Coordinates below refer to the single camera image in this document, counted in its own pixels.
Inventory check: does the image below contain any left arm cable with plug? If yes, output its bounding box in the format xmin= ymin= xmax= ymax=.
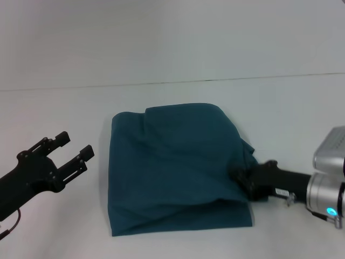
xmin=0 ymin=209 xmax=22 ymax=240

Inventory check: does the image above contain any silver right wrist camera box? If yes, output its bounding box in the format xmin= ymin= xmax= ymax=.
xmin=312 ymin=126 xmax=345 ymax=179

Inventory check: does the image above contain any arm cable with plug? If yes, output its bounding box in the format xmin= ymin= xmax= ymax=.
xmin=0 ymin=209 xmax=22 ymax=240
xmin=286 ymin=192 xmax=345 ymax=230

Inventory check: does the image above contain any teal blue printed t-shirt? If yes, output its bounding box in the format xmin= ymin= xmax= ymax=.
xmin=107 ymin=103 xmax=261 ymax=237

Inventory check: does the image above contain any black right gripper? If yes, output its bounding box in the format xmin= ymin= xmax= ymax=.
xmin=228 ymin=160 xmax=311 ymax=203

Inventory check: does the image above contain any right arm cable with plug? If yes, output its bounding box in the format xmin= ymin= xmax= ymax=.
xmin=286 ymin=192 xmax=345 ymax=230

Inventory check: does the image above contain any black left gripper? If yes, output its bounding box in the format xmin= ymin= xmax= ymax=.
xmin=0 ymin=131 xmax=95 ymax=221

